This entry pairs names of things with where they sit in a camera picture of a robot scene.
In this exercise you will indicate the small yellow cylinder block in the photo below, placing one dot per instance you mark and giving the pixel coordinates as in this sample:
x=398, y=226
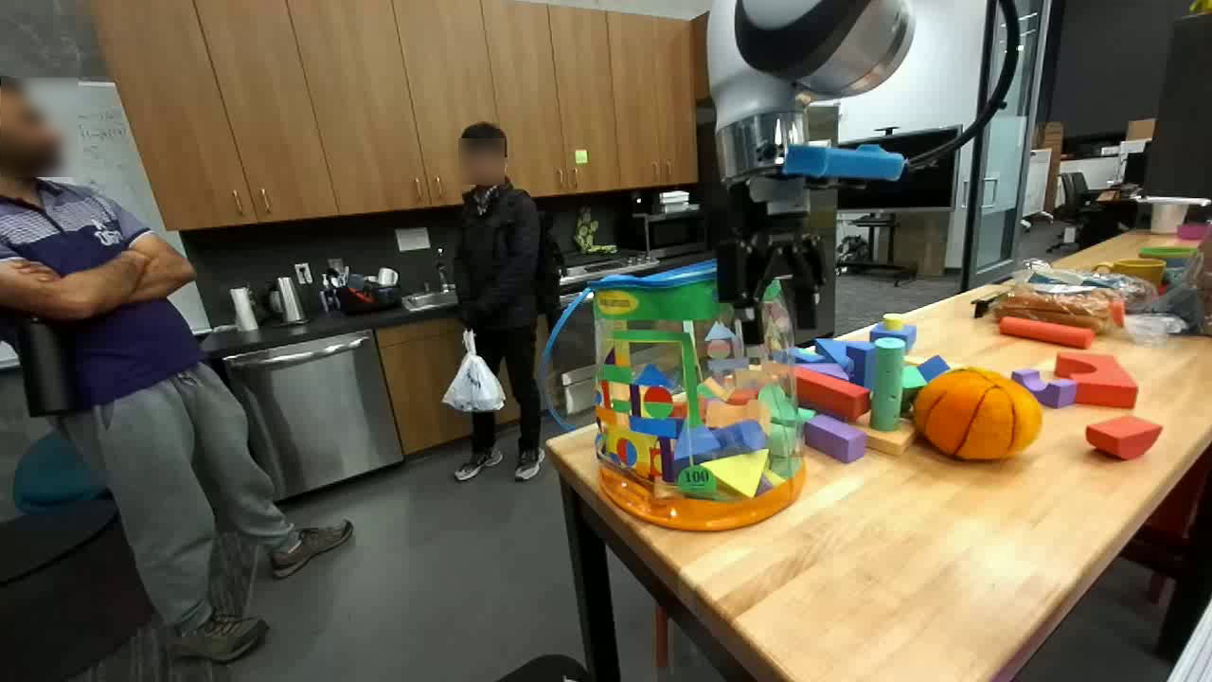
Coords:
x=894, y=325

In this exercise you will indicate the green cylinder foam block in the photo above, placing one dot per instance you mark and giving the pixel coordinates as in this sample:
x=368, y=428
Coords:
x=888, y=380

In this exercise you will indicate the stainless steel dishwasher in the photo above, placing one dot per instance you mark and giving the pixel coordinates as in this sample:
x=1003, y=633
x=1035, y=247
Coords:
x=325, y=411

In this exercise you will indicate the green potted plant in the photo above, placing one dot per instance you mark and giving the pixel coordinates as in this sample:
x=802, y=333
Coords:
x=588, y=234

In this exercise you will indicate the white plastic shopping bag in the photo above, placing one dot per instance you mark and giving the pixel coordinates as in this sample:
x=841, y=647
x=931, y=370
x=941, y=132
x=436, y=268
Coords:
x=477, y=386

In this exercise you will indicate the purple cuboid foam block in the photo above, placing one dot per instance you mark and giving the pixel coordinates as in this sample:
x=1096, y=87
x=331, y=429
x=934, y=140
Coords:
x=835, y=438

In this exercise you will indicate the glass door black frame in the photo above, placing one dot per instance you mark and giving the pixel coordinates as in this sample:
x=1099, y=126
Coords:
x=1006, y=193

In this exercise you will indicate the yellow triangle foam block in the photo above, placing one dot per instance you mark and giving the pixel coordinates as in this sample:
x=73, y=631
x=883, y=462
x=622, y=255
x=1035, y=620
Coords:
x=735, y=476

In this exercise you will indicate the clear plastic snack bag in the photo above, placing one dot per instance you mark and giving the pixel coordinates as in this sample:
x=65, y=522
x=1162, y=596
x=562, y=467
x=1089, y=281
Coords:
x=1057, y=304

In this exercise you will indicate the clear plastic toy bag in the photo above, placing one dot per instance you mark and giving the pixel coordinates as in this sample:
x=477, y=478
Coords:
x=684, y=380

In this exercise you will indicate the person in black jacket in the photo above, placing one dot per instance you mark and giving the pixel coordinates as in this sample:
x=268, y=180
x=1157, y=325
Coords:
x=493, y=251

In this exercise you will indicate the red cuboid foam block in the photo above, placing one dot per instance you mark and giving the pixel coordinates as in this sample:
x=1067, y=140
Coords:
x=833, y=395

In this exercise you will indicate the black bottle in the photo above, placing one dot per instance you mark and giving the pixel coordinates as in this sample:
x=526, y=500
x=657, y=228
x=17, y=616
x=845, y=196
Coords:
x=44, y=367

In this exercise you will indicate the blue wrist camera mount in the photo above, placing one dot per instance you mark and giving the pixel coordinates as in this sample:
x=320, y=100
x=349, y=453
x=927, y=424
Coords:
x=840, y=160

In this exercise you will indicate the black table leg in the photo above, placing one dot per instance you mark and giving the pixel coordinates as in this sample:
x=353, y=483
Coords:
x=588, y=580

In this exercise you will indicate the purple stepped foam block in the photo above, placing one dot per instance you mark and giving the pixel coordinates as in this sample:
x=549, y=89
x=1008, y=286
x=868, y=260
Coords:
x=1048, y=388

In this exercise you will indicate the grey plush toy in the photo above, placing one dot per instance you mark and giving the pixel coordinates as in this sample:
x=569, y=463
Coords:
x=1196, y=291

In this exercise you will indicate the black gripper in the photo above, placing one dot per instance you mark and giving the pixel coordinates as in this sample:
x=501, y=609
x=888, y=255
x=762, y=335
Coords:
x=772, y=220

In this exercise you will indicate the white paper towel roll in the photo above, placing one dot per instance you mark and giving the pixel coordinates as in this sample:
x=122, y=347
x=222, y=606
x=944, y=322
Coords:
x=244, y=308

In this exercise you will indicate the large red foam arch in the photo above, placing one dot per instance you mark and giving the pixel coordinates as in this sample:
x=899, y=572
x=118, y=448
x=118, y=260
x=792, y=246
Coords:
x=1099, y=386

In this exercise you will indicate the silver kettle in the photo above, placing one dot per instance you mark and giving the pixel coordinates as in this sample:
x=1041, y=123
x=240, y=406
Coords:
x=288, y=300

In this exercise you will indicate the teal chair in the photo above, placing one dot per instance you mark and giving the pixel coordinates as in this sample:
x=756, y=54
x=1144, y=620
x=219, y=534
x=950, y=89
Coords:
x=51, y=476

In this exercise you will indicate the blue notched foam block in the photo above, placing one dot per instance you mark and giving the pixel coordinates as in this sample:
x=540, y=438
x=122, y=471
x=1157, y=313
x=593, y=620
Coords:
x=911, y=339

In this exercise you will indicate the black wall monitor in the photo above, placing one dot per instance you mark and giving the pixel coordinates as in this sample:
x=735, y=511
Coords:
x=931, y=193

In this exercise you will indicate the black microwave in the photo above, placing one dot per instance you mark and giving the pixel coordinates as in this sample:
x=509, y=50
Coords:
x=668, y=234

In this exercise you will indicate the white wall outlet plate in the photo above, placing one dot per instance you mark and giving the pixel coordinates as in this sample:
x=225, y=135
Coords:
x=413, y=242

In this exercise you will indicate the black object on floor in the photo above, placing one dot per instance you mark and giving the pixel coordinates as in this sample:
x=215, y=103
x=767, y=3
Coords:
x=543, y=669

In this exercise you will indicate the long red foam cylinder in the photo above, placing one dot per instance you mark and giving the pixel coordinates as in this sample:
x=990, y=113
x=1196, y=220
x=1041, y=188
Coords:
x=1048, y=333

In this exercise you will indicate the small red foam block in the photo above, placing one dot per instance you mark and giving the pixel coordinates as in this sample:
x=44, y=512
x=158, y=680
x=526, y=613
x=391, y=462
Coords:
x=1122, y=438

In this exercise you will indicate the black dish rack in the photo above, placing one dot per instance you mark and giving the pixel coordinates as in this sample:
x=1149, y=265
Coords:
x=362, y=291

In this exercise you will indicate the green sticky note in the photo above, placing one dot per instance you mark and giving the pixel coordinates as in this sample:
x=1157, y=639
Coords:
x=580, y=156

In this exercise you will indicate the small green foam block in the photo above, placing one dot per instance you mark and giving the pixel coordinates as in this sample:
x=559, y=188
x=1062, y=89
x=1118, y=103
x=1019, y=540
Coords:
x=916, y=386

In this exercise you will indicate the wooden upper cabinets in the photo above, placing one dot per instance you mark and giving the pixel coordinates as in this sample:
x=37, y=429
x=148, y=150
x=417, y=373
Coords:
x=379, y=100

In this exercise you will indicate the man in purple shirt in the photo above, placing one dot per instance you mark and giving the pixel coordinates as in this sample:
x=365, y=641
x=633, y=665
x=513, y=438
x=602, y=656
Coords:
x=114, y=316

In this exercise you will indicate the wooden lower cabinet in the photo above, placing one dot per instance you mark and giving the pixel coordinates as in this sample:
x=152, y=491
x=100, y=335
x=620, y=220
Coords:
x=422, y=380

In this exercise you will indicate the yellow-green foam block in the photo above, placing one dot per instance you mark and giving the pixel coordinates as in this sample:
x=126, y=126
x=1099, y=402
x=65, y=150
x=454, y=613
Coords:
x=1141, y=272

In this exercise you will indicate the orange plush basketball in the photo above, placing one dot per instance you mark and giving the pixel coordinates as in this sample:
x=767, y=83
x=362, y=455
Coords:
x=975, y=415

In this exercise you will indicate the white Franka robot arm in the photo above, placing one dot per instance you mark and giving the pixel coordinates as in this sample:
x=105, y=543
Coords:
x=724, y=63

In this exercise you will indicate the long blue foam block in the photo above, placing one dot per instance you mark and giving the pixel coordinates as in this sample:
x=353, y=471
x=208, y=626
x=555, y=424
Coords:
x=840, y=358

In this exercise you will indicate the light orange flat block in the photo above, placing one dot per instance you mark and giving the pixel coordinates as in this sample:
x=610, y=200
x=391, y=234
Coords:
x=891, y=443

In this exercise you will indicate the black round stool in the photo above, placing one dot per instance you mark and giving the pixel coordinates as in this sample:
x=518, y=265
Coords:
x=62, y=580

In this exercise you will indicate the dark monitor screen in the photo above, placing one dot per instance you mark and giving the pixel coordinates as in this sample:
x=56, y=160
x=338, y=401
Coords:
x=1178, y=100

